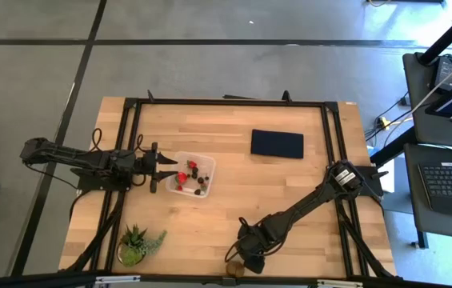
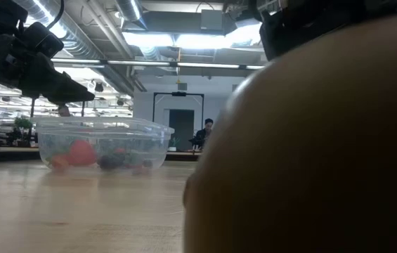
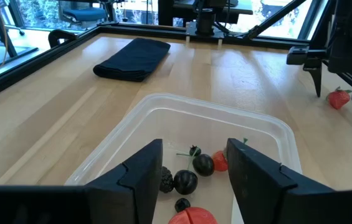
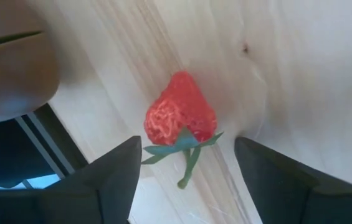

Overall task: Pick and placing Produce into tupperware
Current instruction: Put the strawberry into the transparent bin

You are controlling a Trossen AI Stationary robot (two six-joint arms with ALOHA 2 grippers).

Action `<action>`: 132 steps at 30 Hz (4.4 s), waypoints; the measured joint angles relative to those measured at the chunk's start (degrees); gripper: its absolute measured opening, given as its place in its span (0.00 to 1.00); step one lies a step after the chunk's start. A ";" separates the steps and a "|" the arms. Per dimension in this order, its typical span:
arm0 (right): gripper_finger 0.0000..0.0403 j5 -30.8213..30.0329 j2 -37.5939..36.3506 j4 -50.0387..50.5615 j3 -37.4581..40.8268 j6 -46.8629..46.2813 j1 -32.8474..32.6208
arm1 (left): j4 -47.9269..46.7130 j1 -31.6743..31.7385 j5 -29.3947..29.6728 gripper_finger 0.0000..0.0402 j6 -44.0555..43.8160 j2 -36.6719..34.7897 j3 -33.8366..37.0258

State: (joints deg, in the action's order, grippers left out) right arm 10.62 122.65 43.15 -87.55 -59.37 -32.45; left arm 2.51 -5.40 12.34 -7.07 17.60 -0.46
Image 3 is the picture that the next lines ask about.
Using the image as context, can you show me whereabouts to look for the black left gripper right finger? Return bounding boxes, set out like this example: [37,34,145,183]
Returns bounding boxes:
[226,138,334,224]

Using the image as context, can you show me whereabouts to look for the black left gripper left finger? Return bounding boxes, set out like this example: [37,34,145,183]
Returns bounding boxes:
[85,138,164,224]

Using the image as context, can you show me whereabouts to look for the red strawberry small leaves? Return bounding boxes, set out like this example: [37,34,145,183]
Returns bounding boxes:
[325,86,352,110]

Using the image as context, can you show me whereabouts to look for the black bumpy blackberry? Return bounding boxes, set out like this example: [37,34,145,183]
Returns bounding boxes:
[159,166,174,194]

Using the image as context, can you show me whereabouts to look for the small dark blueberry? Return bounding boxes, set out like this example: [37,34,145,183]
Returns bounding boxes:
[174,197,191,213]
[189,144,202,157]

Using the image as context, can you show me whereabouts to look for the black round berry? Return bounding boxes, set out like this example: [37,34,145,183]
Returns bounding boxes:
[192,154,216,177]
[173,169,199,196]

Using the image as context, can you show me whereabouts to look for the red and green toy fruit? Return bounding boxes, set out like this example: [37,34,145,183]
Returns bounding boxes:
[168,207,219,224]

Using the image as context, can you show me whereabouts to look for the clear plastic tupperware container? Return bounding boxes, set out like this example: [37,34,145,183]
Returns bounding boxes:
[65,92,303,224]

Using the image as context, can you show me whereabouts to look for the navy folded cloth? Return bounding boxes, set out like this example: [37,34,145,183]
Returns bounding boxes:
[93,37,172,83]

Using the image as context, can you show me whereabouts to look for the black stand pole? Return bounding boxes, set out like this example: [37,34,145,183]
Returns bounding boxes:
[0,0,39,73]

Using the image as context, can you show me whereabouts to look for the blue office chair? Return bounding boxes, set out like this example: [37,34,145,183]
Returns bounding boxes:
[59,6,108,30]

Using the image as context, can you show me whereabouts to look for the grey chair wheel base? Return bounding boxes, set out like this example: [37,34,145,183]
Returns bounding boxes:
[0,18,26,37]

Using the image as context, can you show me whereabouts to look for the black aluminium table frame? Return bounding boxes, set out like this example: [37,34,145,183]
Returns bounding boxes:
[0,0,352,106]

